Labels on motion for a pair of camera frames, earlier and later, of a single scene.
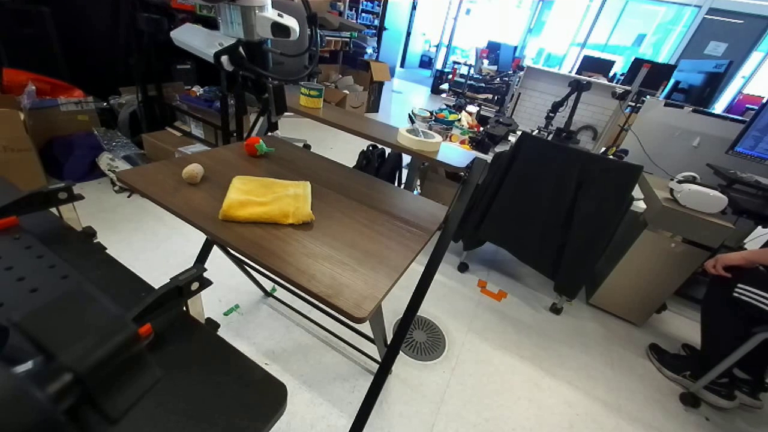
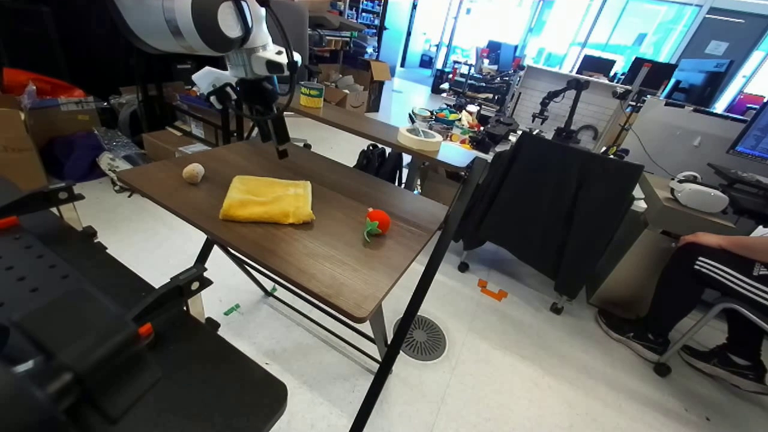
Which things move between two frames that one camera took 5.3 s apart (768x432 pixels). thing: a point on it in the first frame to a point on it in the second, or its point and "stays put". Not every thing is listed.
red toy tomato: [254, 147] to [377, 225]
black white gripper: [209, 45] to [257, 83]
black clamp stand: [86, 347] stays put
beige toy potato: [193, 172] stays put
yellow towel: [266, 200] stays put
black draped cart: [547, 202] stays put
